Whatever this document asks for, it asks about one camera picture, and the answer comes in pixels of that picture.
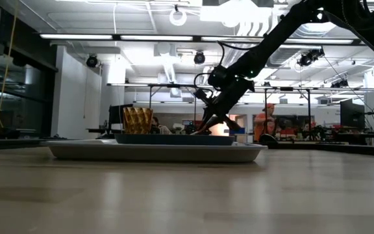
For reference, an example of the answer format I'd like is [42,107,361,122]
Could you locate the dark blue round plate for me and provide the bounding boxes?
[114,133,236,146]

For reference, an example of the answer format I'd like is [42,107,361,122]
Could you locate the grey plastic tray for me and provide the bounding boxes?
[45,138,268,163]

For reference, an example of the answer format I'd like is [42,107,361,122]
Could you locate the long ceiling light strip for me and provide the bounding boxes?
[40,33,356,45]

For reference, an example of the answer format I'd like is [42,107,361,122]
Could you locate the person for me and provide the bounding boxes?
[253,103,277,143]
[151,116,172,135]

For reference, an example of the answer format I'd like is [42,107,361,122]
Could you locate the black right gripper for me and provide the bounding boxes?
[192,80,255,136]

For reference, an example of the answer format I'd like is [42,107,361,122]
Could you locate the black ceiling-mounted camera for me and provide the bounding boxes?
[297,47,326,68]
[85,54,99,68]
[193,51,206,65]

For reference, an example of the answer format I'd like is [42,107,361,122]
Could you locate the amber faceted plastic cup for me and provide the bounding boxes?
[122,106,154,135]

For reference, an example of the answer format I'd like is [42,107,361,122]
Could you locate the white ceiling ring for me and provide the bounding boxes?
[169,8,188,27]

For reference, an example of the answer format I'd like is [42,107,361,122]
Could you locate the black computer monitor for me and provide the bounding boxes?
[340,99,366,131]
[108,103,134,131]

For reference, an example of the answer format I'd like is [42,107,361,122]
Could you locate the black workstation frame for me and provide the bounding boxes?
[107,83,374,141]

